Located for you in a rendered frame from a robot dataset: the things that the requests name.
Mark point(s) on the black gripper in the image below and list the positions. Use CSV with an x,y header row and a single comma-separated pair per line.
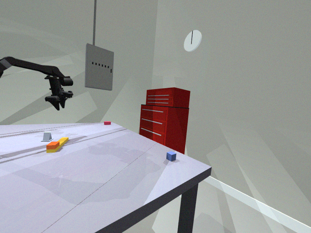
x,y
54,99

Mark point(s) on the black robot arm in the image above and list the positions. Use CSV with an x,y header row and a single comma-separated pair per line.
x,y
7,62

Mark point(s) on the blue cube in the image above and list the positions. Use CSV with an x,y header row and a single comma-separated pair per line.
x,y
171,156

